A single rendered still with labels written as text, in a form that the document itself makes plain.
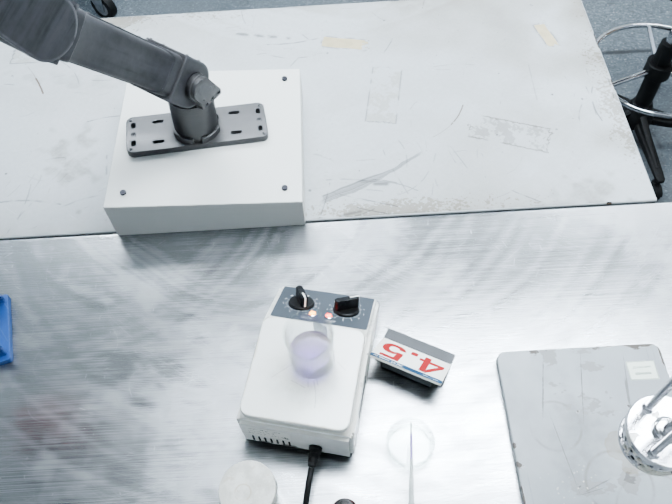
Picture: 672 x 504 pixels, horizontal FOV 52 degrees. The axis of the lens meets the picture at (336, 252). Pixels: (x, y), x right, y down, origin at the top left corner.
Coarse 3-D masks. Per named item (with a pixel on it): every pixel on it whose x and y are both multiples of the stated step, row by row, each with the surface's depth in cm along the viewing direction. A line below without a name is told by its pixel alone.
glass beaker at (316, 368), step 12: (300, 312) 71; (312, 312) 72; (288, 324) 71; (300, 324) 73; (312, 324) 74; (324, 324) 72; (288, 336) 72; (288, 348) 69; (300, 360) 70; (312, 360) 68; (324, 360) 71; (300, 372) 73; (312, 372) 72; (324, 372) 73
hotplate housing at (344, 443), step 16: (272, 304) 85; (368, 336) 80; (368, 352) 79; (368, 368) 82; (240, 416) 75; (352, 416) 74; (256, 432) 76; (272, 432) 75; (288, 432) 74; (304, 432) 74; (320, 432) 73; (352, 432) 74; (304, 448) 78; (320, 448) 76; (336, 448) 76; (352, 448) 76
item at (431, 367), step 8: (384, 344) 84; (392, 344) 85; (376, 352) 82; (384, 352) 82; (392, 352) 83; (400, 352) 84; (408, 352) 84; (400, 360) 82; (408, 360) 82; (416, 360) 83; (424, 360) 83; (432, 360) 84; (416, 368) 81; (424, 368) 81; (432, 368) 82; (440, 368) 82; (432, 376) 80; (440, 376) 80
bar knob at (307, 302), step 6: (300, 288) 84; (300, 294) 83; (306, 294) 83; (294, 300) 84; (300, 300) 83; (306, 300) 83; (312, 300) 85; (294, 306) 83; (300, 306) 83; (306, 306) 83; (312, 306) 84
